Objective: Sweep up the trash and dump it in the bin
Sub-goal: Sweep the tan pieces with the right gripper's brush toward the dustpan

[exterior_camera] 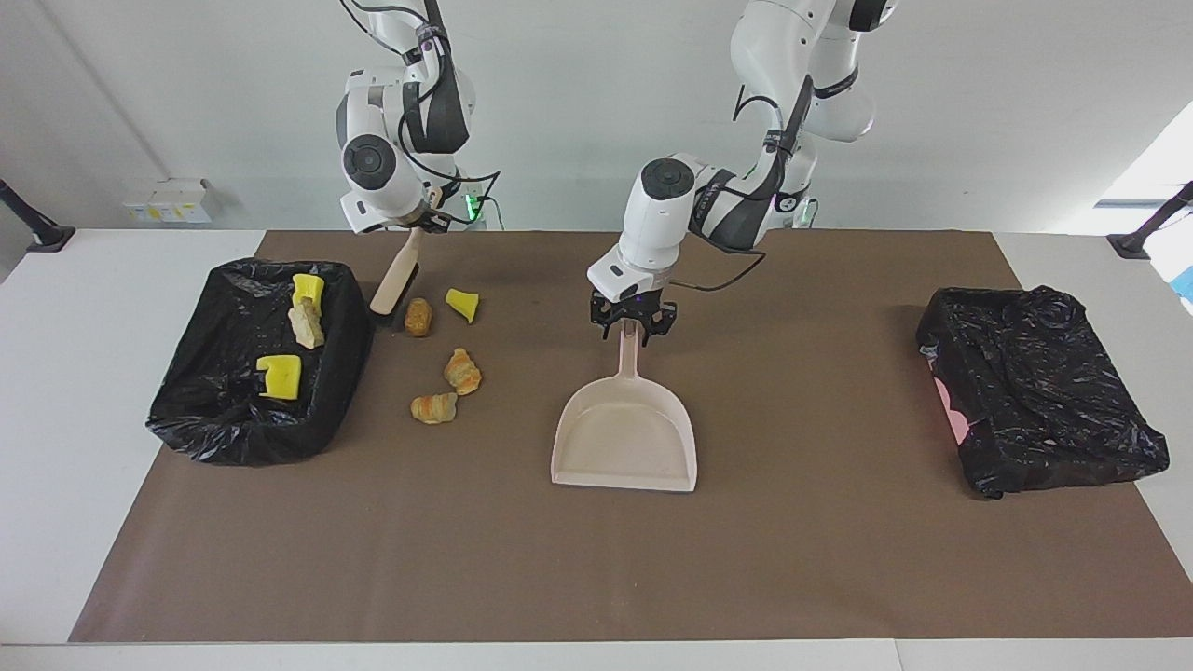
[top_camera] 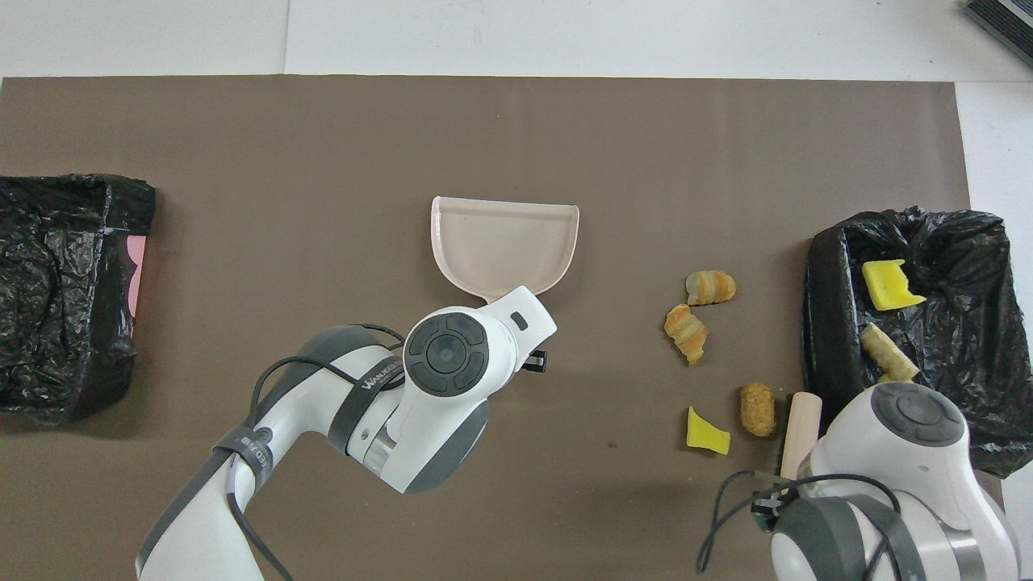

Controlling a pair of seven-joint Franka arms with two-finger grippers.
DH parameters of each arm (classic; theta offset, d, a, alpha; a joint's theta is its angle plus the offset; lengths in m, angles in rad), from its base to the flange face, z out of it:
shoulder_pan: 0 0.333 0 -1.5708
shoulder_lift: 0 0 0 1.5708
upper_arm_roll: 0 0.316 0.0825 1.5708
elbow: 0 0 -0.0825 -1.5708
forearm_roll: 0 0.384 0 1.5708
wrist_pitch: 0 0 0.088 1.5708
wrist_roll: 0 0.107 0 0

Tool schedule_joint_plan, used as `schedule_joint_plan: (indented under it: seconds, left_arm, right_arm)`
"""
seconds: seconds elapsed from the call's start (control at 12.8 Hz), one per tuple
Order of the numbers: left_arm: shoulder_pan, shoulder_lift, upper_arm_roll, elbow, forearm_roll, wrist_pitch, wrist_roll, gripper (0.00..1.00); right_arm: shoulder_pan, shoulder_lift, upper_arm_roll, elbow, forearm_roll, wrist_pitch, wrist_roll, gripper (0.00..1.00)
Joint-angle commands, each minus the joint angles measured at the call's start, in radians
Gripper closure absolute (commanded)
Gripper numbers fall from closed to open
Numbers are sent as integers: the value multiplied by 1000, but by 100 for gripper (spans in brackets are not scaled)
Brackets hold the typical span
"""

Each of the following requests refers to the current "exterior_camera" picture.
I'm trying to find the notched yellow sponge piece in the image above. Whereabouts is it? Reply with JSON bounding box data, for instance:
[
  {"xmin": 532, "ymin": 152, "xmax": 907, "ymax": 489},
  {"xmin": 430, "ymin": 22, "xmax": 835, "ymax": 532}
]
[{"xmin": 256, "ymin": 354, "xmax": 304, "ymax": 402}]

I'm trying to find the brown table mat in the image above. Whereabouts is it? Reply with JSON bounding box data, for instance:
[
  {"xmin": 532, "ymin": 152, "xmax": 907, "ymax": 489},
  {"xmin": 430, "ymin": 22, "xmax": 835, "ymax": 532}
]
[{"xmin": 68, "ymin": 229, "xmax": 1193, "ymax": 644}]

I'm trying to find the beige foam chunk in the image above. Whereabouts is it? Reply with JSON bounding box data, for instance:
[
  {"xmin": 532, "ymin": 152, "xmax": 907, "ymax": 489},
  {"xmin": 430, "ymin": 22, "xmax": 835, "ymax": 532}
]
[{"xmin": 288, "ymin": 303, "xmax": 326, "ymax": 350}]

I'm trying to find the black bagged pink bin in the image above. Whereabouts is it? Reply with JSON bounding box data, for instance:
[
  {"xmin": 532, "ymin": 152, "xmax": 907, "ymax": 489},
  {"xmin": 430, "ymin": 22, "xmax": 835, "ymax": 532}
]
[{"xmin": 915, "ymin": 285, "xmax": 1171, "ymax": 500}]

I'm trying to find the black camera stand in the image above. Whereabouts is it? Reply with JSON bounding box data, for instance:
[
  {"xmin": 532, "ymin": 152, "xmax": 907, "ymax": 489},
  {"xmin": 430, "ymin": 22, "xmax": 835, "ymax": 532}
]
[
  {"xmin": 1107, "ymin": 182, "xmax": 1193, "ymax": 260},
  {"xmin": 0, "ymin": 179, "xmax": 75, "ymax": 254}
]

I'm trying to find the striped beige croissant toy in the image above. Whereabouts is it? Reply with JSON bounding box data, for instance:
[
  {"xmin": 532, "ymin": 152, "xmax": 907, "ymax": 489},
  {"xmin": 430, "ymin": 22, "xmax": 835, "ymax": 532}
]
[{"xmin": 411, "ymin": 391, "xmax": 459, "ymax": 426}]

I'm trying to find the beige hand brush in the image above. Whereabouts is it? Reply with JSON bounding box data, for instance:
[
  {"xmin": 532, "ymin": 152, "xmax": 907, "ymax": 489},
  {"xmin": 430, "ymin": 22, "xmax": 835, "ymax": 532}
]
[{"xmin": 369, "ymin": 186, "xmax": 445, "ymax": 319}]

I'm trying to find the orange croissant toy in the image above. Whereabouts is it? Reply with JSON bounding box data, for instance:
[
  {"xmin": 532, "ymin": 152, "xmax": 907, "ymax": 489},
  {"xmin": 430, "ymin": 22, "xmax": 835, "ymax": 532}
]
[{"xmin": 444, "ymin": 348, "xmax": 483, "ymax": 397}]

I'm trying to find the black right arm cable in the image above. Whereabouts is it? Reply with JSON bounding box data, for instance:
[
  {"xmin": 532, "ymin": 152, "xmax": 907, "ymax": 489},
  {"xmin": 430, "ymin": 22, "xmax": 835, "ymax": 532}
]
[{"xmin": 340, "ymin": 0, "xmax": 501, "ymax": 187}]

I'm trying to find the beige plastic dustpan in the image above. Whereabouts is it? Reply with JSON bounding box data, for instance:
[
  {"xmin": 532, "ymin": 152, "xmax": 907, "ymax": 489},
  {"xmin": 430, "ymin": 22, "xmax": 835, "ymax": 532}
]
[{"xmin": 551, "ymin": 319, "xmax": 699, "ymax": 493}]

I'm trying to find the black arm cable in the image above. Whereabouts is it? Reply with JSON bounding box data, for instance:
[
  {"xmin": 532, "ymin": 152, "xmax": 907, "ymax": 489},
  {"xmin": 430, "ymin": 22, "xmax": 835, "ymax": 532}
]
[
  {"xmin": 666, "ymin": 84, "xmax": 804, "ymax": 293},
  {"xmin": 340, "ymin": 0, "xmax": 501, "ymax": 187}
]

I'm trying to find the white wall socket box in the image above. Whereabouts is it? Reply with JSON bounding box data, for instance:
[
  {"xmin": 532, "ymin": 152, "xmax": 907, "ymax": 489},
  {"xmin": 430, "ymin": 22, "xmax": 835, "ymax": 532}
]
[{"xmin": 121, "ymin": 177, "xmax": 217, "ymax": 225}]

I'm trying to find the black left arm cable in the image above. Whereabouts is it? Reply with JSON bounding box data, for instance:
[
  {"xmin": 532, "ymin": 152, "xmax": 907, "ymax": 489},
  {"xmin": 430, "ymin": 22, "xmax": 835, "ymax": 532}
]
[{"xmin": 666, "ymin": 84, "xmax": 804, "ymax": 293}]

